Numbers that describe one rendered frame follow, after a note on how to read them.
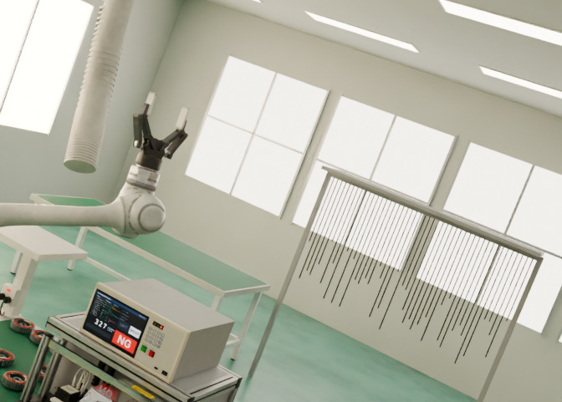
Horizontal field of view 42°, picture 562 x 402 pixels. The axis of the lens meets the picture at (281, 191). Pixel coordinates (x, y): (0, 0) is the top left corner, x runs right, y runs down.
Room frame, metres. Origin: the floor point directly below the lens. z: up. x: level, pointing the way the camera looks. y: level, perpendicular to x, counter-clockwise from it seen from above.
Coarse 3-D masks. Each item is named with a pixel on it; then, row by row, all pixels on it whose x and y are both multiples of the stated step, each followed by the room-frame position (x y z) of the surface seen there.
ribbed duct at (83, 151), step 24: (120, 0) 3.77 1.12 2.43; (96, 24) 3.80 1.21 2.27; (120, 24) 3.78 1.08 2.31; (96, 48) 3.74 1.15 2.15; (120, 48) 3.82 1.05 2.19; (96, 72) 3.72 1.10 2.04; (96, 96) 3.70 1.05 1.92; (96, 120) 3.67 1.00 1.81; (72, 144) 3.61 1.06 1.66; (96, 144) 3.65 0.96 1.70; (72, 168) 3.65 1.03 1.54
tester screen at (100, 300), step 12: (96, 300) 2.70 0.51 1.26; (108, 300) 2.68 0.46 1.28; (96, 312) 2.69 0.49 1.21; (108, 312) 2.68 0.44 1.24; (120, 312) 2.66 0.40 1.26; (132, 312) 2.64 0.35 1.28; (108, 324) 2.67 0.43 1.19; (132, 324) 2.63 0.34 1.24; (144, 324) 2.61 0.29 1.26; (132, 336) 2.63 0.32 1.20; (120, 348) 2.64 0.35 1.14
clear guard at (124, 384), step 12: (108, 384) 2.46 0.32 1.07; (120, 384) 2.50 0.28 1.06; (132, 384) 2.54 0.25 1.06; (84, 396) 2.37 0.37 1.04; (96, 396) 2.37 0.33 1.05; (108, 396) 2.38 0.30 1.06; (120, 396) 2.41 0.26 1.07; (132, 396) 2.45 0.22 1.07; (144, 396) 2.48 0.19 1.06; (156, 396) 2.52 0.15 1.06
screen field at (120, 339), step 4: (116, 332) 2.65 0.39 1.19; (116, 336) 2.65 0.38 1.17; (120, 336) 2.64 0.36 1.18; (124, 336) 2.64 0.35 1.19; (112, 340) 2.65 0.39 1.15; (116, 340) 2.65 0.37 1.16; (120, 340) 2.64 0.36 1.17; (124, 340) 2.64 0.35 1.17; (128, 340) 2.63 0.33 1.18; (132, 340) 2.62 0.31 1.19; (120, 344) 2.64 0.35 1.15; (124, 344) 2.63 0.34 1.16; (128, 344) 2.63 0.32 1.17; (132, 344) 2.62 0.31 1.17; (124, 348) 2.63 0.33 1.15; (128, 348) 2.62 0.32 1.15; (132, 348) 2.62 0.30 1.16; (132, 352) 2.62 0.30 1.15
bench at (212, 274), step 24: (120, 240) 5.94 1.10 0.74; (144, 240) 6.22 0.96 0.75; (168, 240) 6.58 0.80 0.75; (72, 264) 7.06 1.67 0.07; (96, 264) 6.96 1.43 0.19; (168, 264) 5.75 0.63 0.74; (192, 264) 6.02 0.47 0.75; (216, 264) 6.35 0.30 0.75; (216, 288) 5.57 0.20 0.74; (240, 288) 5.84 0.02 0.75; (264, 288) 6.26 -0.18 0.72; (240, 336) 6.32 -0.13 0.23
